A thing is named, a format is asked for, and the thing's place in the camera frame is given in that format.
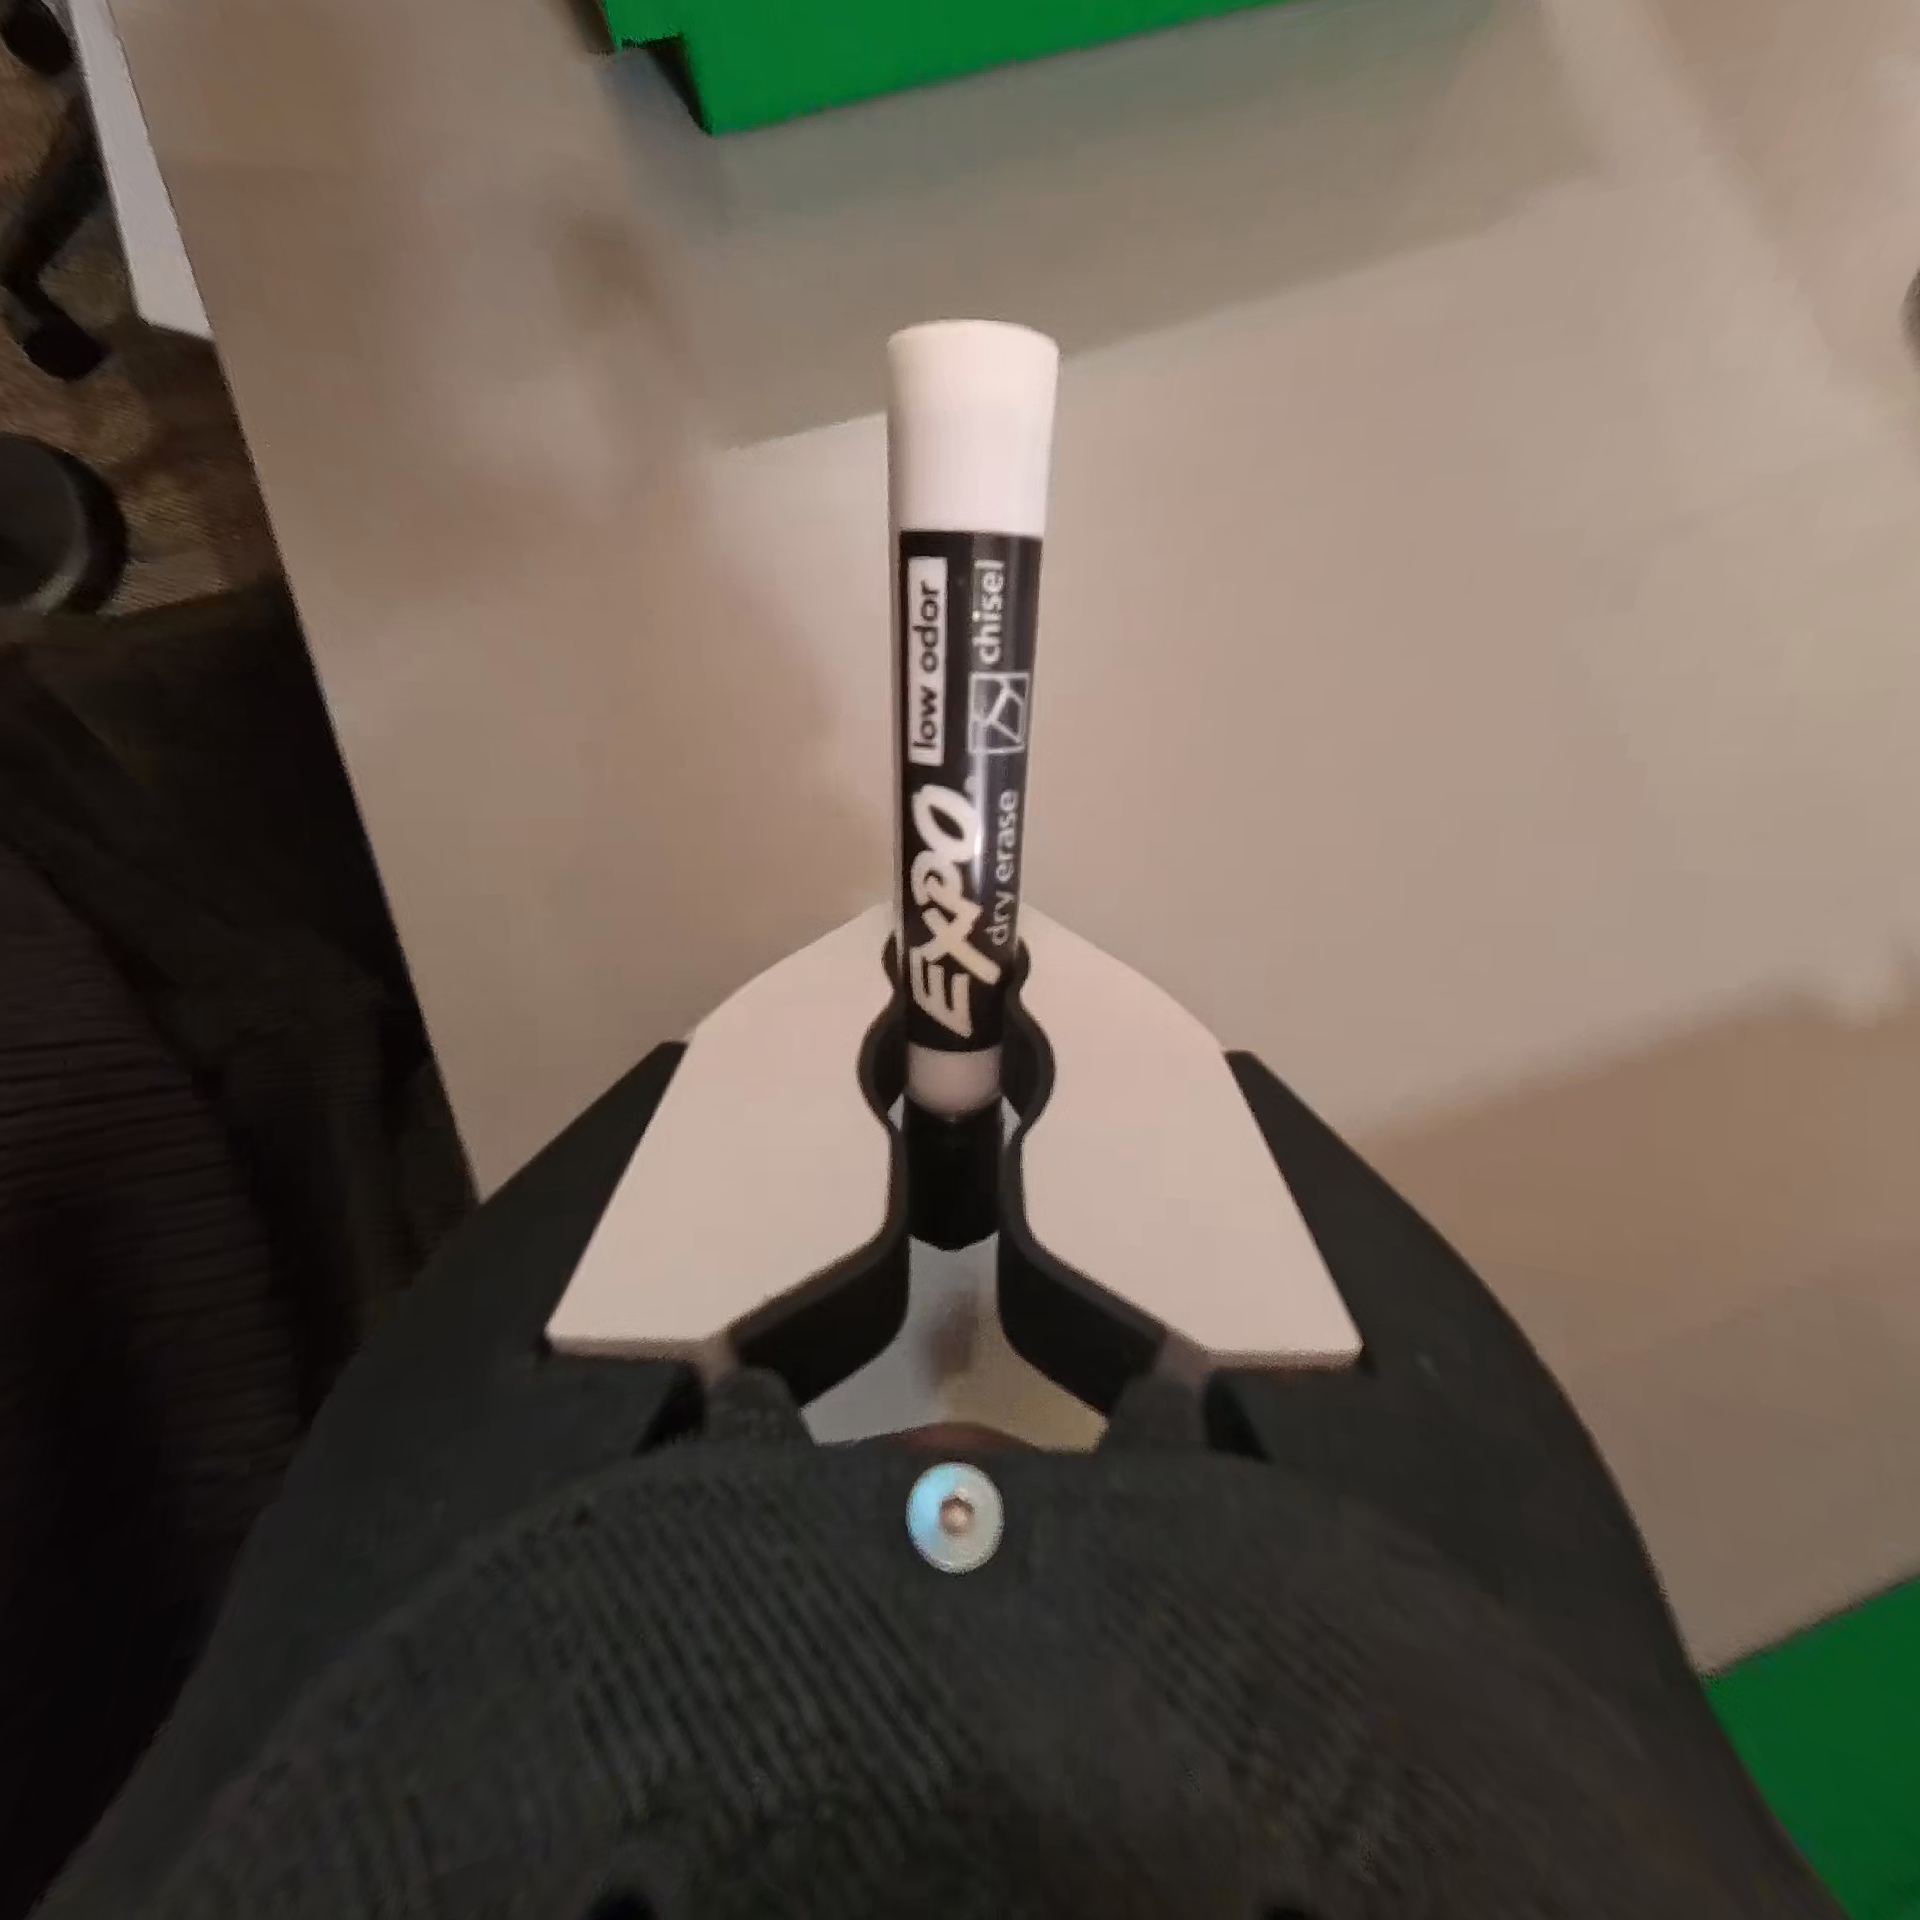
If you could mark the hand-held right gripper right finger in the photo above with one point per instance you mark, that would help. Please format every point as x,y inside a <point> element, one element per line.
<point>1184,1185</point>

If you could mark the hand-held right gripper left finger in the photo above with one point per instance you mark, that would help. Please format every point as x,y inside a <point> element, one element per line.
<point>720,1185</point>

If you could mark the grey desk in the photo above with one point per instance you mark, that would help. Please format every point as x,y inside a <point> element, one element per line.
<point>1349,750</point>

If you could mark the black dry erase marker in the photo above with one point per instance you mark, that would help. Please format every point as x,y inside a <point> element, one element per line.
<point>973,675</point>

